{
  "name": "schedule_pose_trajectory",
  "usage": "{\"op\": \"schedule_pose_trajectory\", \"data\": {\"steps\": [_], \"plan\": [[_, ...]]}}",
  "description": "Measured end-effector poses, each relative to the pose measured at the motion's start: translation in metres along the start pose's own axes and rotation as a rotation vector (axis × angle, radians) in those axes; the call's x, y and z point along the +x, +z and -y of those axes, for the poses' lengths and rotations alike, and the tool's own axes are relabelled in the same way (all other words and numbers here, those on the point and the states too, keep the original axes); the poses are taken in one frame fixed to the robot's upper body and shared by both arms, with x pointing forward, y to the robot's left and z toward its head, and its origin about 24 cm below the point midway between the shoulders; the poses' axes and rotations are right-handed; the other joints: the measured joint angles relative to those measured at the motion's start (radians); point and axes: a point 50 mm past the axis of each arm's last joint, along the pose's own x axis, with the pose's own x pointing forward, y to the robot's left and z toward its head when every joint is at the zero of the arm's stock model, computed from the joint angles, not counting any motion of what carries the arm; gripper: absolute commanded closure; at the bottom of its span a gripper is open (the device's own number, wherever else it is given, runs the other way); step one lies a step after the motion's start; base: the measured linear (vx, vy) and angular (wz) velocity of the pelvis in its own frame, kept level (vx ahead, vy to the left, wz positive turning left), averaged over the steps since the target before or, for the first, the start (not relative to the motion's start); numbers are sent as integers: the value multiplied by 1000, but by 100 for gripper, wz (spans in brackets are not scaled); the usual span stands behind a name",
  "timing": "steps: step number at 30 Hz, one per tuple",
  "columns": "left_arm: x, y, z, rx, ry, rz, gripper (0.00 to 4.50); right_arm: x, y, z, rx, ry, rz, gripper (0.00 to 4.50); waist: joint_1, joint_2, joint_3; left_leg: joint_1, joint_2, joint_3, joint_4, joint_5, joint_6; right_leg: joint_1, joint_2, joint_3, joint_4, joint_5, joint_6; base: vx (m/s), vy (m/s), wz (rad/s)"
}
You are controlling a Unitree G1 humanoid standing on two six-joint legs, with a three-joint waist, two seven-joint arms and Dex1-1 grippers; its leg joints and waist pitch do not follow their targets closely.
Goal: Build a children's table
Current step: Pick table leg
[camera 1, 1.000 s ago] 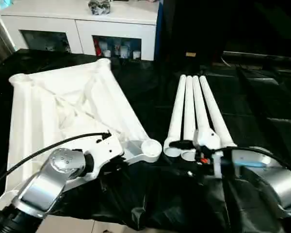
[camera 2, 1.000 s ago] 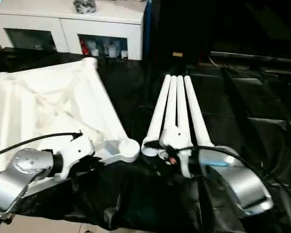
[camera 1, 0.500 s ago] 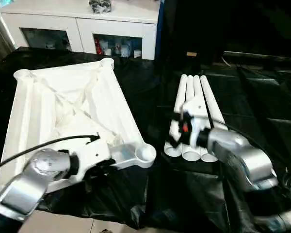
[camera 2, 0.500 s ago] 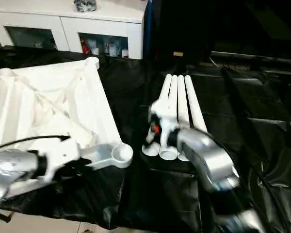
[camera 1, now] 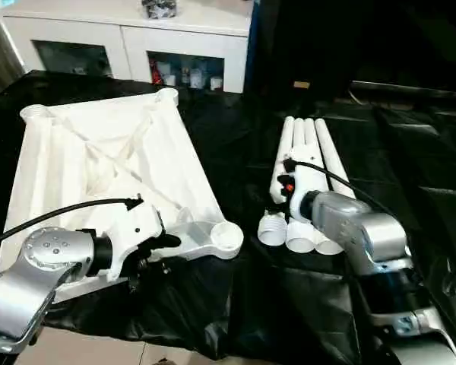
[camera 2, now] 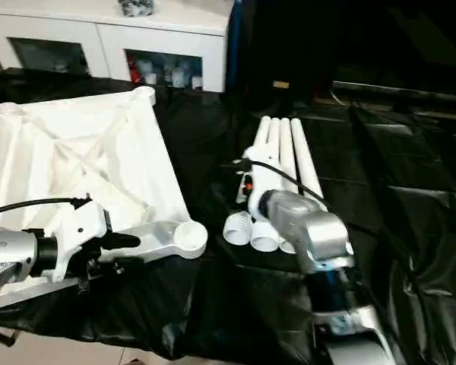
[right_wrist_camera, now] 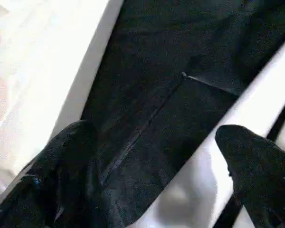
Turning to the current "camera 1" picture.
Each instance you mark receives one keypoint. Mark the white jar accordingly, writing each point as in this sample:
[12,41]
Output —
[171,79]

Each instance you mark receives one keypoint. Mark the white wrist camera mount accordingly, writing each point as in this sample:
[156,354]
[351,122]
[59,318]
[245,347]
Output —
[133,232]
[304,178]

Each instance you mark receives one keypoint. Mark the blue vertical strip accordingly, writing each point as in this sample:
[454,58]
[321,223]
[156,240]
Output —
[251,45]

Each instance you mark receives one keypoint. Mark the white glass-door cabinet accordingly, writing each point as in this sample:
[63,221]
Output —
[129,42]

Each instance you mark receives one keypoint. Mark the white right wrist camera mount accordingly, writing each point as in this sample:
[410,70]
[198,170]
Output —
[304,178]

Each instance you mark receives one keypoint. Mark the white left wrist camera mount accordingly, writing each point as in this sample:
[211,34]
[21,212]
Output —
[133,232]

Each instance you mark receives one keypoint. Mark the white plastic table leg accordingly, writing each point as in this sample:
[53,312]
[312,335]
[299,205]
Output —
[300,237]
[327,243]
[288,133]
[334,159]

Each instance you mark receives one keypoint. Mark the black object pile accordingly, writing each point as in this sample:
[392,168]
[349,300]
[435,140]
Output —
[161,7]

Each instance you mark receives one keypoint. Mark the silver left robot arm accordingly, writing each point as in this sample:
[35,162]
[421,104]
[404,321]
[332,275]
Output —
[42,251]

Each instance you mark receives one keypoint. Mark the red package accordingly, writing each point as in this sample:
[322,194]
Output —
[157,72]

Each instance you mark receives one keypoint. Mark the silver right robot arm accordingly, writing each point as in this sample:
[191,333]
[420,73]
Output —
[372,235]

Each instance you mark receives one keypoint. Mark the black backdrop cloth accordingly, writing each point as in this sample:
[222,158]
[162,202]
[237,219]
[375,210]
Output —
[346,38]

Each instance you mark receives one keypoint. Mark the white plastic table top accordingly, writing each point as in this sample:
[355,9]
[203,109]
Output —
[99,152]

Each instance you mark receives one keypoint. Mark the printed box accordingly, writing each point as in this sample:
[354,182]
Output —
[195,76]

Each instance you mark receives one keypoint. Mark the small tan label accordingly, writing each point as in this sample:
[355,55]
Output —
[301,84]

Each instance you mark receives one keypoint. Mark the black mat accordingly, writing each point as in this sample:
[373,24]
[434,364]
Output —
[232,152]

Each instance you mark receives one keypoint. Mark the white cup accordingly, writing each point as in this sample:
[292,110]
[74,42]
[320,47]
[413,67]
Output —
[215,82]

